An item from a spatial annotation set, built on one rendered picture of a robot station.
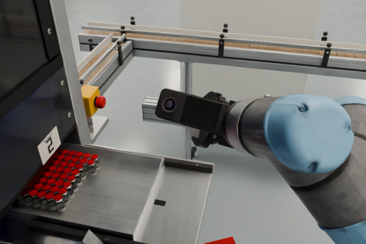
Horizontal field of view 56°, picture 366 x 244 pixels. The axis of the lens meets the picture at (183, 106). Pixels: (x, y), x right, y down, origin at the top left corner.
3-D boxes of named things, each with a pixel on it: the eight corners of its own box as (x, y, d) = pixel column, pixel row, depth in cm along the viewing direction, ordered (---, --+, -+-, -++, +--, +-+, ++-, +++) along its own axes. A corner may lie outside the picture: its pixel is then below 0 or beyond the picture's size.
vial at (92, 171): (87, 175, 96) (85, 163, 94) (91, 170, 98) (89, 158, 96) (95, 177, 96) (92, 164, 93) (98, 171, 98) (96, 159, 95)
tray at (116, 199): (4, 217, 85) (0, 207, 83) (59, 150, 106) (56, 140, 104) (134, 244, 78) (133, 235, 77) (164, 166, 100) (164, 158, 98)
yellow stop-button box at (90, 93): (71, 114, 108) (67, 95, 104) (81, 102, 114) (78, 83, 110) (93, 117, 107) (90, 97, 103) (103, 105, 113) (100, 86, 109)
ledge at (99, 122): (54, 138, 114) (53, 133, 113) (73, 116, 124) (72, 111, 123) (93, 144, 111) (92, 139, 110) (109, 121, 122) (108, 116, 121)
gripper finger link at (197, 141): (196, 147, 61) (214, 149, 53) (188, 145, 61) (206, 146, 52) (202, 122, 62) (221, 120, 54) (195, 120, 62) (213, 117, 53)
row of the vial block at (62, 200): (55, 212, 86) (51, 199, 83) (87, 164, 100) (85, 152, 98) (63, 213, 85) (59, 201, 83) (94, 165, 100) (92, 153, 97)
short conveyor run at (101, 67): (67, 145, 113) (58, 105, 105) (26, 139, 116) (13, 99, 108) (136, 58, 169) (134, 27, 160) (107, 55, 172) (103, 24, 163)
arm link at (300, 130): (324, 200, 31) (270, 129, 30) (264, 177, 42) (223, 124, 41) (377, 143, 33) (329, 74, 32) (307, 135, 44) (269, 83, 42)
